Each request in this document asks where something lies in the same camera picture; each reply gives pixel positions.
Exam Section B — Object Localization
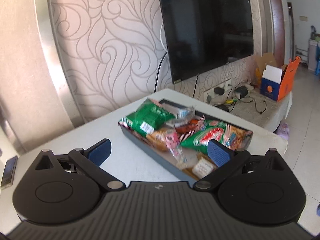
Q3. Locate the brown labelled snack packet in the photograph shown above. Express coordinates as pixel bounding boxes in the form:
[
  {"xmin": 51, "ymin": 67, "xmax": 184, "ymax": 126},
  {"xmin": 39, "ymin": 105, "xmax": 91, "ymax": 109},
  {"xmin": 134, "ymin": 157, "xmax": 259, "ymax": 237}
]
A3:
[{"xmin": 182, "ymin": 153, "xmax": 218, "ymax": 180}]

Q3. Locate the green shrimp chips bag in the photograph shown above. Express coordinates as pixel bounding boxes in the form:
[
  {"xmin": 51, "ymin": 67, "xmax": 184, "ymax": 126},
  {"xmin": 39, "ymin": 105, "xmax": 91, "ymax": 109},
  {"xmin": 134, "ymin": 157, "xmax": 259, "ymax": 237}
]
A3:
[{"xmin": 181, "ymin": 120, "xmax": 253, "ymax": 155}]

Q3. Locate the orange red snack packet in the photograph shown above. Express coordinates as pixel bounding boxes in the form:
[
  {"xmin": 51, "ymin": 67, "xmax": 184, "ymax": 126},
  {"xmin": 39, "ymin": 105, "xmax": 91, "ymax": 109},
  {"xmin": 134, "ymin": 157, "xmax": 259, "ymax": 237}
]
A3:
[{"xmin": 175, "ymin": 119, "xmax": 198, "ymax": 134}]

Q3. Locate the pink cartoon candy packet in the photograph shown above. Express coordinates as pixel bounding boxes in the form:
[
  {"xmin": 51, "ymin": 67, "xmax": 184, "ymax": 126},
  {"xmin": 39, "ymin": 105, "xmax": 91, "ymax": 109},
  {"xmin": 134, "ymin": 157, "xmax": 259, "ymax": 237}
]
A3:
[{"xmin": 165, "ymin": 131, "xmax": 187, "ymax": 164}]

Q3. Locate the clear sunflower seed packet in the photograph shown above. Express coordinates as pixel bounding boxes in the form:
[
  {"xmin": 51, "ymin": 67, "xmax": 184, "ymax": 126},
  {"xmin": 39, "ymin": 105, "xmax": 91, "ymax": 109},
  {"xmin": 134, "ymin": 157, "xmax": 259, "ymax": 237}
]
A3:
[{"xmin": 162, "ymin": 103, "xmax": 195, "ymax": 128}]

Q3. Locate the orange peanut snack bag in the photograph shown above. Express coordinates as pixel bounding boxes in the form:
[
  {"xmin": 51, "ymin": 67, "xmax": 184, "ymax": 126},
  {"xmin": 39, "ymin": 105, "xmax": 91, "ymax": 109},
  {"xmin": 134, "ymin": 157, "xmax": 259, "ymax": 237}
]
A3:
[{"xmin": 146, "ymin": 127, "xmax": 176, "ymax": 152}]

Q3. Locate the green pea snack bag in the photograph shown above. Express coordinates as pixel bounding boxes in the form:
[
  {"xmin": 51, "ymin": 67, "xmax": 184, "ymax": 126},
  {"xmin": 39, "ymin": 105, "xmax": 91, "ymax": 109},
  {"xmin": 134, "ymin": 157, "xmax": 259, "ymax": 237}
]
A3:
[{"xmin": 118, "ymin": 98, "xmax": 176, "ymax": 137}]

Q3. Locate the dark shallow tray box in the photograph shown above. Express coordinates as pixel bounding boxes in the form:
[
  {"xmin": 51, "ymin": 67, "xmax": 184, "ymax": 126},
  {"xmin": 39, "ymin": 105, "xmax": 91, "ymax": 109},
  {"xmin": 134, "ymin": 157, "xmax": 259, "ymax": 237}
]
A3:
[{"xmin": 118, "ymin": 98, "xmax": 253, "ymax": 184}]

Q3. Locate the gold smartphone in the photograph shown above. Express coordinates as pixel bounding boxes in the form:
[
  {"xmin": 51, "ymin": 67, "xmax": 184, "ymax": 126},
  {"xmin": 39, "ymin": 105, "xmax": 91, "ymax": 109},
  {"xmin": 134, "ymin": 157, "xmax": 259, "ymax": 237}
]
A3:
[{"xmin": 1, "ymin": 156, "xmax": 18, "ymax": 189}]

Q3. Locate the orange blue cardboard box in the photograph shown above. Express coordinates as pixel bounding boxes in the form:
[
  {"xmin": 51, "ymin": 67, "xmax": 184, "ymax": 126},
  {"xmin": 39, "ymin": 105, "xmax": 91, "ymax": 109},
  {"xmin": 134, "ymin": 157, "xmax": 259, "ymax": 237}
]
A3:
[{"xmin": 260, "ymin": 54, "xmax": 301, "ymax": 102}]

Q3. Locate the white wall power outlet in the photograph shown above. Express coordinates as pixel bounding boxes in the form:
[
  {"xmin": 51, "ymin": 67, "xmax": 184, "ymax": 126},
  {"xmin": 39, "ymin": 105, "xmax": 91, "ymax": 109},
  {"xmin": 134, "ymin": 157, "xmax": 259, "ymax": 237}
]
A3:
[{"xmin": 203, "ymin": 79, "xmax": 232, "ymax": 103}]

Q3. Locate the black wall television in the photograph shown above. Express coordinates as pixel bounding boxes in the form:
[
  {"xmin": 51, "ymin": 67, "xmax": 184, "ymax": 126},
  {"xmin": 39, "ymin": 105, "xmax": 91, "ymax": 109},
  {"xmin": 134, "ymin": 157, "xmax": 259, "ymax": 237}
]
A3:
[{"xmin": 159, "ymin": 0, "xmax": 254, "ymax": 83}]

